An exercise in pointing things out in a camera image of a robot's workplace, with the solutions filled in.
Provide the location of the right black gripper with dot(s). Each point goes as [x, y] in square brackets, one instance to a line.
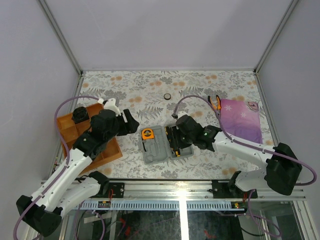
[176, 131]

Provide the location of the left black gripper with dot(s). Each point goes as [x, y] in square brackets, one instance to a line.
[132, 125]

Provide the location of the orange tape measure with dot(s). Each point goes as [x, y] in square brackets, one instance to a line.
[147, 137]

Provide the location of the small yellow black screwdriver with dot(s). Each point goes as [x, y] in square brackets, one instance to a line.
[176, 152]

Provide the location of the grey plastic tool case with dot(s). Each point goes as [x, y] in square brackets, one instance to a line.
[161, 151]

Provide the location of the small black tape roll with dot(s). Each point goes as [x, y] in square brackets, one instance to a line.
[167, 96]

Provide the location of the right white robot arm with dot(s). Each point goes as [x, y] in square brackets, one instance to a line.
[277, 168]

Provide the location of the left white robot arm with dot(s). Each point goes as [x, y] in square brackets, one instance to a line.
[46, 207]

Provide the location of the orange black pliers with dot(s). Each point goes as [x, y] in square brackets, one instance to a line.
[216, 104]

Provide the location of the black rolled belt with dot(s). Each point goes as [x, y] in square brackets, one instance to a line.
[80, 114]

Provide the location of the purple folded cloth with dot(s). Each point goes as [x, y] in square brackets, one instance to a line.
[241, 119]

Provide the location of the orange wooden divided tray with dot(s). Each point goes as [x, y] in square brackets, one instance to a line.
[70, 132]

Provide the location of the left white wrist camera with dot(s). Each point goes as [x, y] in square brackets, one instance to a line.
[111, 106]

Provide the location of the aluminium front rail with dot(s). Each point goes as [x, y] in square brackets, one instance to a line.
[148, 189]

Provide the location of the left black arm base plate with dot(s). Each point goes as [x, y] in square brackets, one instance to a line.
[115, 190]

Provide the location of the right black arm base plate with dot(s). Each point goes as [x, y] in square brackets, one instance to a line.
[227, 189]

